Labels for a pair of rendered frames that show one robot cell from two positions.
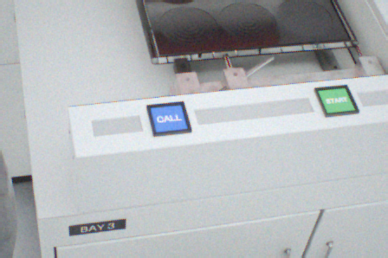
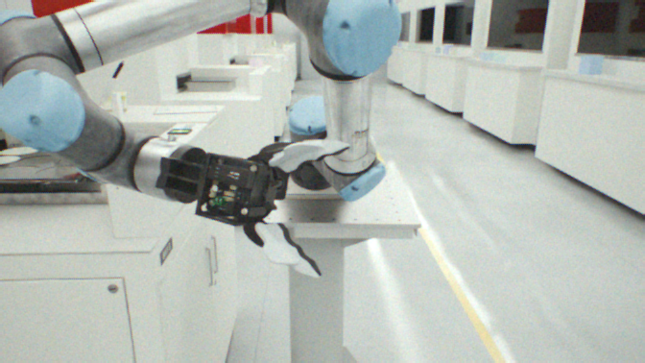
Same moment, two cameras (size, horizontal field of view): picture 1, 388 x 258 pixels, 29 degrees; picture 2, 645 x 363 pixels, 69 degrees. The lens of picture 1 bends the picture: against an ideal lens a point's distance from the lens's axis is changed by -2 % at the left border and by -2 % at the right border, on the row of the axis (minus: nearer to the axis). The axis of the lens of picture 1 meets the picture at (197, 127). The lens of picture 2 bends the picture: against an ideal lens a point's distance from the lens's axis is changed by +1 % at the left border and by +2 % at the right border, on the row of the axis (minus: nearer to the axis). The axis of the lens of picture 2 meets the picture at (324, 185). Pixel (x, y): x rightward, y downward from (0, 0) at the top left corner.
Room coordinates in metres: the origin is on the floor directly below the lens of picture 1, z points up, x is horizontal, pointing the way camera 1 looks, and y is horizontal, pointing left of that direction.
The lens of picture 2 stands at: (0.01, 0.90, 1.22)
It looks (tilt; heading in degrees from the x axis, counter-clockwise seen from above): 18 degrees down; 288
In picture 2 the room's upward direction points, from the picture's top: straight up
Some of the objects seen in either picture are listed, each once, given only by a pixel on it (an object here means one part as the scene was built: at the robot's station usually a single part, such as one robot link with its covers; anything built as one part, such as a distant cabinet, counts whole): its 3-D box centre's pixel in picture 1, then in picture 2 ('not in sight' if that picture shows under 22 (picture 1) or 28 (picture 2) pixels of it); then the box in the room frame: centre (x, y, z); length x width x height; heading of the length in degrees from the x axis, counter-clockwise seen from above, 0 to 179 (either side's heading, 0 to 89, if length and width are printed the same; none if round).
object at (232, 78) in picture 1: (238, 91); not in sight; (0.84, -0.06, 0.89); 0.08 x 0.03 x 0.03; 20
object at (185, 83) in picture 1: (190, 96); not in sight; (0.82, 0.02, 0.89); 0.08 x 0.03 x 0.03; 20
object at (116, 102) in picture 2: not in sight; (110, 98); (1.09, -0.29, 1.03); 0.06 x 0.04 x 0.13; 20
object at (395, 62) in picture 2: not in sight; (414, 42); (1.71, -11.63, 1.00); 1.80 x 1.08 x 2.00; 110
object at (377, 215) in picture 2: not in sight; (324, 213); (0.38, -0.24, 0.75); 0.45 x 0.44 x 0.13; 17
